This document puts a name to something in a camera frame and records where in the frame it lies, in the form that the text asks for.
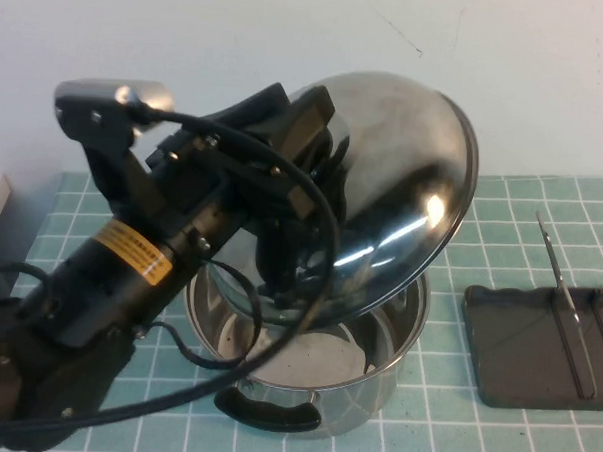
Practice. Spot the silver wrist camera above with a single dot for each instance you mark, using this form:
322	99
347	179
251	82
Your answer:
152	97

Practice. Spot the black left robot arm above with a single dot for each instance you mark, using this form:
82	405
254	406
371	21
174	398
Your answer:
103	287

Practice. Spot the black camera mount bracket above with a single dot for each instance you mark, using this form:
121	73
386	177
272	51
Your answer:
114	168

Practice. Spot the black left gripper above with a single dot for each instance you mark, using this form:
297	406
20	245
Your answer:
305	131

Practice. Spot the stainless steel pot lid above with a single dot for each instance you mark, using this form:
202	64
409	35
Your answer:
399	165

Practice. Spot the green tiled table mat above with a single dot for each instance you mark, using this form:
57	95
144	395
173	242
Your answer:
472	443

